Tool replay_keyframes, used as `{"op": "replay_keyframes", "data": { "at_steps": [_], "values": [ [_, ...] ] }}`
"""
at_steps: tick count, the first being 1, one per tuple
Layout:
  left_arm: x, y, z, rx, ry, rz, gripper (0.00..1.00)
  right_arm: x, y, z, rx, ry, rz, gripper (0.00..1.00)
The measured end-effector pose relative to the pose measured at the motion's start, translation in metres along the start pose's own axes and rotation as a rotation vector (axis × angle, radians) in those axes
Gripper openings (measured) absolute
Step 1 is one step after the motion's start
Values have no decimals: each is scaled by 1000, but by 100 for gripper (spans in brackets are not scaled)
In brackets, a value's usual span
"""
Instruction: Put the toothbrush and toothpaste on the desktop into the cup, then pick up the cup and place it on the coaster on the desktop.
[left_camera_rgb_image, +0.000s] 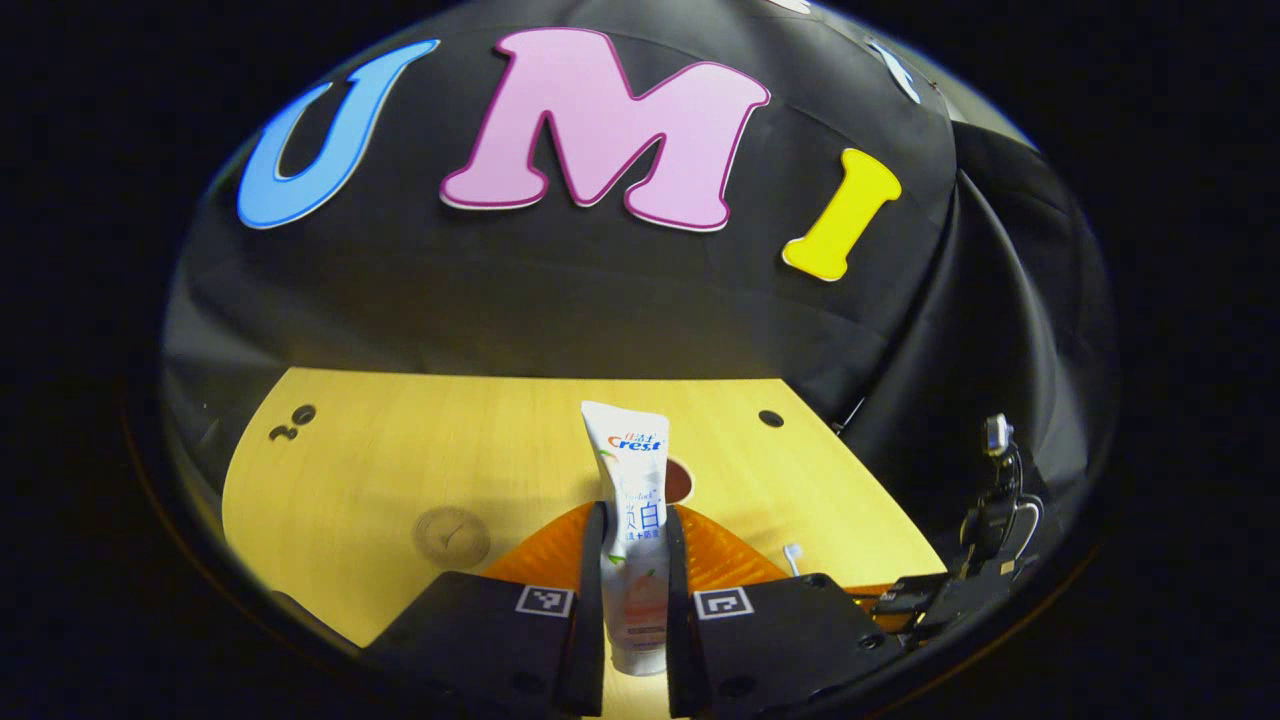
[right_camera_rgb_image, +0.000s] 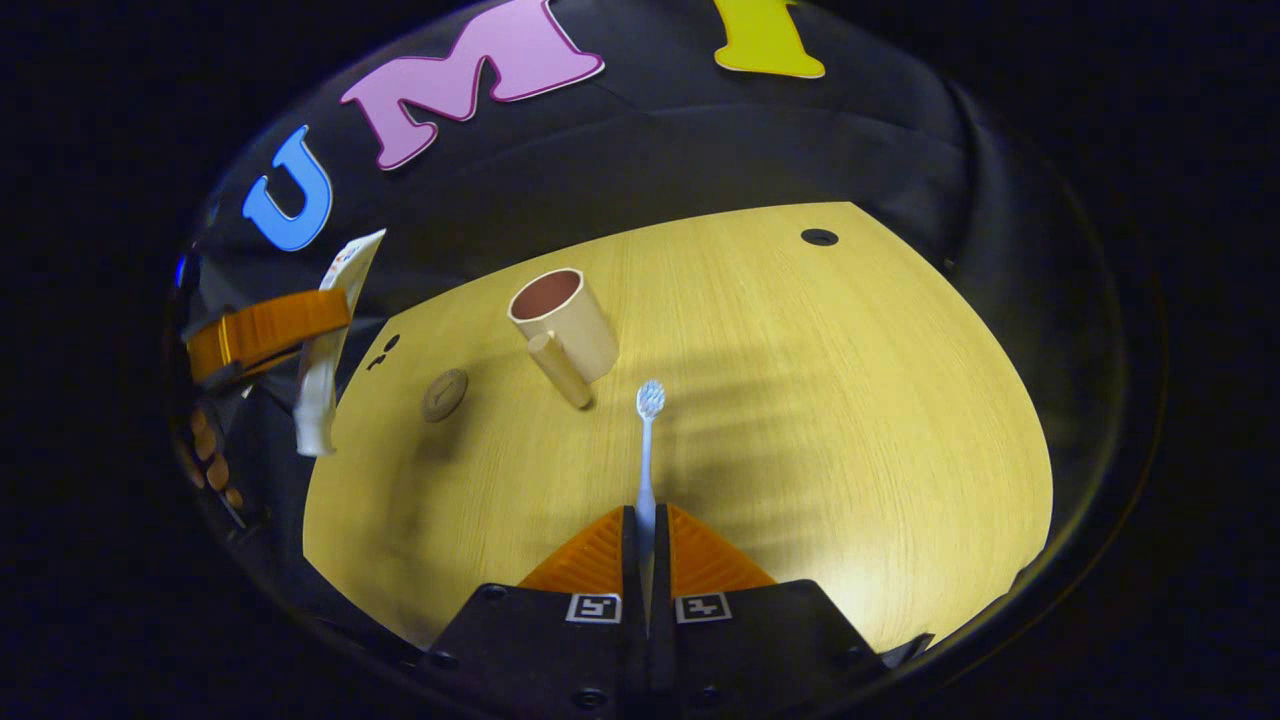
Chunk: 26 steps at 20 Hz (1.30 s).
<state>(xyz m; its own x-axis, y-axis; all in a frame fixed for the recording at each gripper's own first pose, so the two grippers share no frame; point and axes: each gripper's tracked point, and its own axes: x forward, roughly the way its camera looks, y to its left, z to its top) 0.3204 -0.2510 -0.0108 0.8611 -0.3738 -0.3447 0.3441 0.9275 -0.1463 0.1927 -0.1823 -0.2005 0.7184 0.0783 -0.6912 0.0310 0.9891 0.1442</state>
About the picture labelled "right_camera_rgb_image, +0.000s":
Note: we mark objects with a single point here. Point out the white toothpaste tube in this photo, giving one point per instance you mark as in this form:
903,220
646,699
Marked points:
325,370

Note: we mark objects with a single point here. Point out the round black desk grommet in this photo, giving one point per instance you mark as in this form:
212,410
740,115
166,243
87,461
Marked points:
819,237

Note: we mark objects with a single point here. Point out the white toothbrush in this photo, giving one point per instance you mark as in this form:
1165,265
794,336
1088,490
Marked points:
647,460

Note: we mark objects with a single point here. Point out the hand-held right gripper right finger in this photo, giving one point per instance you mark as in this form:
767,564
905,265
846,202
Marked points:
760,650

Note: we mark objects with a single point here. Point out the black backdrop cloth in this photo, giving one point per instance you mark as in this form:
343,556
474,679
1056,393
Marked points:
700,150

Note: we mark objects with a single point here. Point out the beige cup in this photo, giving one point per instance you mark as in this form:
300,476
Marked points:
575,330

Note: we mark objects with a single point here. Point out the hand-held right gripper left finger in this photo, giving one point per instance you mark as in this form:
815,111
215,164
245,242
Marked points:
545,650

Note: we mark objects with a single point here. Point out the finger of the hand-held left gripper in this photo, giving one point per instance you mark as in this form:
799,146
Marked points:
270,328

